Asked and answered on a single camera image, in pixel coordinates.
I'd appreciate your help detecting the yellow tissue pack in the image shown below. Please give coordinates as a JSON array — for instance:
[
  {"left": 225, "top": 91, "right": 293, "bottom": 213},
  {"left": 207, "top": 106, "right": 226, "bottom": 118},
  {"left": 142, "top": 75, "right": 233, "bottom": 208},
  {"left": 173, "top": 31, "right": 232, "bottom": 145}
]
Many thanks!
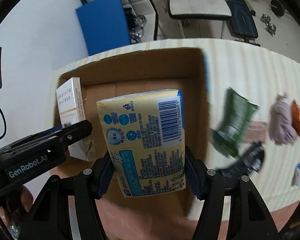
[{"left": 96, "top": 89, "right": 186, "bottom": 197}]

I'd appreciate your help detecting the black foil packet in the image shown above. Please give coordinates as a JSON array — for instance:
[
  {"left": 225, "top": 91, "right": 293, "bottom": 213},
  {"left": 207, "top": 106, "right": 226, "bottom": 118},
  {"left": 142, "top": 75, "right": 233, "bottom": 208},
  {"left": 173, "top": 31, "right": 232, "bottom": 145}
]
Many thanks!
[{"left": 216, "top": 141, "right": 265, "bottom": 179}]

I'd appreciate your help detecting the green snack packet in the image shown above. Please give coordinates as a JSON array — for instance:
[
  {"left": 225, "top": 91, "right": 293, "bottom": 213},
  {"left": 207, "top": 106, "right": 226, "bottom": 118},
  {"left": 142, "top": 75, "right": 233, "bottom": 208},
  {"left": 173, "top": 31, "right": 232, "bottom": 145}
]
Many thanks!
[{"left": 212, "top": 88, "right": 258, "bottom": 158}]

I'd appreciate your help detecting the white slim box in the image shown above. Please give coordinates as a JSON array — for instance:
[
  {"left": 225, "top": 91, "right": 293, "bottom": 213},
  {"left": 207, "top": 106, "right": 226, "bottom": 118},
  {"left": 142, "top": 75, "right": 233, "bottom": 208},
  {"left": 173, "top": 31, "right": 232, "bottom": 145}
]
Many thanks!
[{"left": 55, "top": 77, "right": 96, "bottom": 162}]

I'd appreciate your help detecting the orange snack bag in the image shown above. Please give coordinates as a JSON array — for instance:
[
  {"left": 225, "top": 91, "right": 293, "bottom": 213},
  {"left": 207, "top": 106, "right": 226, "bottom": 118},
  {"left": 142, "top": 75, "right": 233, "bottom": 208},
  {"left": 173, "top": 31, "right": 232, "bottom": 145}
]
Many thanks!
[{"left": 291, "top": 100, "right": 300, "bottom": 138}]

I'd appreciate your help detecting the purple cloth bundle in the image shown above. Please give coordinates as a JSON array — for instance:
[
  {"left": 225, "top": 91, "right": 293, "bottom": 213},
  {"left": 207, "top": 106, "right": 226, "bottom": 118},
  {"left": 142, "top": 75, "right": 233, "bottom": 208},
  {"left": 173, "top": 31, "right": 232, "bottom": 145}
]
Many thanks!
[{"left": 269, "top": 92, "right": 297, "bottom": 145}]

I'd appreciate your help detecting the open cardboard box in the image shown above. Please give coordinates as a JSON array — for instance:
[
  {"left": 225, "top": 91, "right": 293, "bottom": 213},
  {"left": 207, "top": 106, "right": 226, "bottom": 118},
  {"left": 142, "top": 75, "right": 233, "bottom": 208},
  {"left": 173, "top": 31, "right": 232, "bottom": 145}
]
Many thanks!
[{"left": 58, "top": 48, "right": 209, "bottom": 217}]

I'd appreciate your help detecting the striped cat tablecloth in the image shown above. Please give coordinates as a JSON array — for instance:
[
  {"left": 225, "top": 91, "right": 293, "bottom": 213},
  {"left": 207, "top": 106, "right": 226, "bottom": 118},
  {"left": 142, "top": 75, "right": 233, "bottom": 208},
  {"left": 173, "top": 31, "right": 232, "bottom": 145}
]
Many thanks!
[{"left": 50, "top": 37, "right": 300, "bottom": 240}]

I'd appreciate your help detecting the blue mat board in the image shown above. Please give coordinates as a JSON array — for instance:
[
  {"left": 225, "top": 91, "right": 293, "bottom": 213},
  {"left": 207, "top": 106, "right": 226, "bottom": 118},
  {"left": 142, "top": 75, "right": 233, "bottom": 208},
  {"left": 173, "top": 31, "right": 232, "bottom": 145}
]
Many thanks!
[{"left": 76, "top": 0, "right": 131, "bottom": 56}]

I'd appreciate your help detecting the black blue weight bench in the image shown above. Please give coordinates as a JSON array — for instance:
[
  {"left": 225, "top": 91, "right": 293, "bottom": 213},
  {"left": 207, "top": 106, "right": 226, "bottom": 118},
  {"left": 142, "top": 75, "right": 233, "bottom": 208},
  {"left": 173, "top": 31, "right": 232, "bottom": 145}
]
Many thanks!
[{"left": 227, "top": 0, "right": 261, "bottom": 47}]

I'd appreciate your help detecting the chrome dumbbell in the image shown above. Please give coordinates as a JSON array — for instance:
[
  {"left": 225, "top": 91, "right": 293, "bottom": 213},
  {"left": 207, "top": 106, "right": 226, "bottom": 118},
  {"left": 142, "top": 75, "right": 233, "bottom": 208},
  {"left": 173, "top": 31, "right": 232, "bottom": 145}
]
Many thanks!
[{"left": 260, "top": 14, "right": 277, "bottom": 36}]

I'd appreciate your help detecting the white padded chair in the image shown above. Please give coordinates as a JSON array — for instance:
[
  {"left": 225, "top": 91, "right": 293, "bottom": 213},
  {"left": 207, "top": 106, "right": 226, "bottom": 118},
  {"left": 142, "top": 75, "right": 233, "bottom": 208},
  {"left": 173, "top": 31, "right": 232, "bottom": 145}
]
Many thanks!
[{"left": 149, "top": 0, "right": 233, "bottom": 38}]

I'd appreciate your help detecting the barbell on floor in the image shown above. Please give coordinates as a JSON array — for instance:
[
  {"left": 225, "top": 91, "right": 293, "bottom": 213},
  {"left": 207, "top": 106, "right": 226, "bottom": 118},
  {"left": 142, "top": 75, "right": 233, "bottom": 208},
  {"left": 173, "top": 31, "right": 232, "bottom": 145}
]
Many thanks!
[{"left": 269, "top": 0, "right": 289, "bottom": 17}]

